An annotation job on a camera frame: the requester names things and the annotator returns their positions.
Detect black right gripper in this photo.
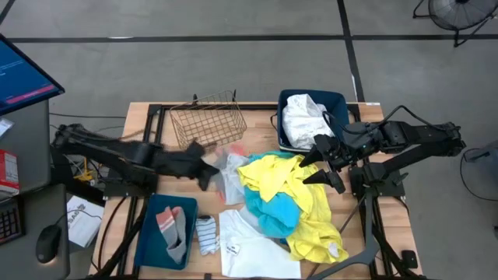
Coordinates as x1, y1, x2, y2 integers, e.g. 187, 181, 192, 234
298, 134, 361, 194

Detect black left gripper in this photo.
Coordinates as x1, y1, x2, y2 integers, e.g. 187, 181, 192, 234
153, 138, 219, 192

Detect grey sock coral stripes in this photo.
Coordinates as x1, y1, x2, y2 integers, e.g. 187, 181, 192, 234
155, 205, 188, 264
212, 144, 251, 206

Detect white cloth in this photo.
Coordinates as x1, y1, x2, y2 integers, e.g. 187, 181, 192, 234
281, 93, 336, 151

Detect yellow cloth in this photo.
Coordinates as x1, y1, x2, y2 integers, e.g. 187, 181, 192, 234
237, 153, 350, 264

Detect teal cloth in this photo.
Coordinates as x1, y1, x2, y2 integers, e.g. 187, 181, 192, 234
247, 150, 296, 163

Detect blue terry towel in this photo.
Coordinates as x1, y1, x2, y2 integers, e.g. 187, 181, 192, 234
244, 182, 301, 240

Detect white blue striped sock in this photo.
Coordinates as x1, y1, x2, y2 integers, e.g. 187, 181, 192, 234
194, 215, 219, 257

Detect navy fabric storage bin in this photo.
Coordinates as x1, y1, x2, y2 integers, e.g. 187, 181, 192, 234
276, 88, 351, 153

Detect white polo shirt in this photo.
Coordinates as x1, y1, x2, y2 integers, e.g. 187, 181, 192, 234
218, 208, 303, 279

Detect small black device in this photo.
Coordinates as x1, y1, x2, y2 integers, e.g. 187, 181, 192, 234
401, 250, 419, 269

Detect white printed paper sheet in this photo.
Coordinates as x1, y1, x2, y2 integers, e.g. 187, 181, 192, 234
66, 195, 105, 249

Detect grey stand base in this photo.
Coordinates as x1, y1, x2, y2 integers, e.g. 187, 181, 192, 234
465, 140, 498, 164

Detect grey desk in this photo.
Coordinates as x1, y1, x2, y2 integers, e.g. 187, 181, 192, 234
0, 99, 71, 280

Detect black computer mouse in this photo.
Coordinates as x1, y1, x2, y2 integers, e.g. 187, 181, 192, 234
35, 224, 62, 264

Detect red white cardboard box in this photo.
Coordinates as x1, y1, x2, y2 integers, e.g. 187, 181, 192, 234
0, 149, 20, 198

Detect white paper slip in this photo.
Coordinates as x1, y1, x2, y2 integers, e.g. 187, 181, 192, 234
0, 118, 15, 137

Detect computer monitor blue screen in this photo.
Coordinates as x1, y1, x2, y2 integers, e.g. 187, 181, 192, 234
0, 33, 66, 117

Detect black keyboard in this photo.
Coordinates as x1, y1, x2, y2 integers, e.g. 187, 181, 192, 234
0, 200, 23, 246

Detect black floor fan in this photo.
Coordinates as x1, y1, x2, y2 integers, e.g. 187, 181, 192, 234
412, 0, 498, 48

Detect copper wire basket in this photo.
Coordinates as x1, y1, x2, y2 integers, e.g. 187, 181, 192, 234
169, 89, 248, 153

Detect grey camera stand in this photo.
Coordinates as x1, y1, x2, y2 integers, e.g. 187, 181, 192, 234
307, 182, 382, 280

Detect black floor cable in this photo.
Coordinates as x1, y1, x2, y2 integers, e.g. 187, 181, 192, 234
48, 112, 128, 119
93, 124, 125, 133

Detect yellow cable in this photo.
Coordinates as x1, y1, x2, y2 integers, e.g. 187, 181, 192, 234
73, 156, 95, 183

